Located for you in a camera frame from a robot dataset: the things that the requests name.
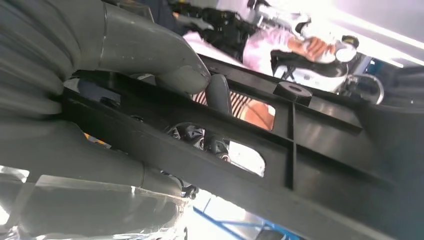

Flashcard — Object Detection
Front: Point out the blue metal shelf rack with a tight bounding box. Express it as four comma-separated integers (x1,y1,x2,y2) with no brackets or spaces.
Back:
193,198,299,240

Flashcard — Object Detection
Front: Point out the person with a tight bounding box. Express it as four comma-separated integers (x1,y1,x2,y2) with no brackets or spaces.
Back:
145,0,361,132

